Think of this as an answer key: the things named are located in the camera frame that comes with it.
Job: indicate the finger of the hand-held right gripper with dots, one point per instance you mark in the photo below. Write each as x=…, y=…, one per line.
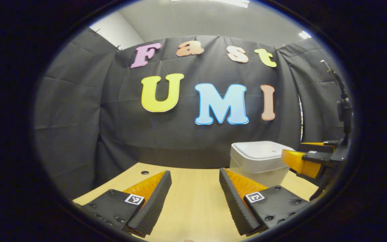
x=297, y=161
x=314, y=147

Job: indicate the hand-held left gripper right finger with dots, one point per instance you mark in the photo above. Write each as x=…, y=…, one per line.
x=235, y=205

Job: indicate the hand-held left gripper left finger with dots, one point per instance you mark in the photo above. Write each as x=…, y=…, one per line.
x=156, y=201

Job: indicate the white desktop garbage bin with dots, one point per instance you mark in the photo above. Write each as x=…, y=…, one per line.
x=260, y=154

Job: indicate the wooden desktop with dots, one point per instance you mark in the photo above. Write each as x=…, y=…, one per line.
x=193, y=195

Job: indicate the black backdrop cloth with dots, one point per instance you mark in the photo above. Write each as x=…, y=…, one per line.
x=113, y=141

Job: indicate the small ceiling light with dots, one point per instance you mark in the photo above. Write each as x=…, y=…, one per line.
x=304, y=34

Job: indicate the long ceiling light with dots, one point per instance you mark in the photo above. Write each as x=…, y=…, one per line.
x=220, y=2

